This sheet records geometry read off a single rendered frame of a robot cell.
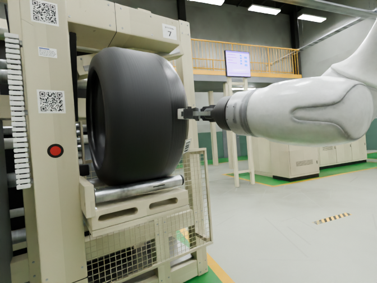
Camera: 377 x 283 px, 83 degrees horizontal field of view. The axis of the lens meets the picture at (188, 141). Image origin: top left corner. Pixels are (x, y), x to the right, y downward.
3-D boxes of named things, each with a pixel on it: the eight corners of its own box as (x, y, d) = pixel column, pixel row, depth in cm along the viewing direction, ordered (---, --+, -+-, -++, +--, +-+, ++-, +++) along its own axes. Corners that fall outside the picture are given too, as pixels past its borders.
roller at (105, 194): (90, 202, 72) (92, 206, 68) (88, 188, 71) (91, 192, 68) (179, 183, 91) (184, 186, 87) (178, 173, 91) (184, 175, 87)
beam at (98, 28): (63, 19, 95) (60, -14, 95) (60, 44, 116) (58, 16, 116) (180, 45, 128) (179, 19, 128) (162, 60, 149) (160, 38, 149)
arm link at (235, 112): (246, 86, 37) (222, 89, 41) (244, 138, 38) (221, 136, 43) (277, 89, 42) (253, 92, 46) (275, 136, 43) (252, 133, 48)
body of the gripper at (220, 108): (253, 95, 46) (224, 98, 54) (224, 93, 41) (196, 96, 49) (252, 130, 47) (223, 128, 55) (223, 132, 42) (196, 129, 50)
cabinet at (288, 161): (290, 182, 460) (286, 124, 459) (271, 178, 512) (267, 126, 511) (320, 176, 491) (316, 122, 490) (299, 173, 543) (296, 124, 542)
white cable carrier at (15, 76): (16, 190, 65) (3, 31, 64) (18, 187, 69) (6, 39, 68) (34, 187, 67) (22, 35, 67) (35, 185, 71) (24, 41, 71)
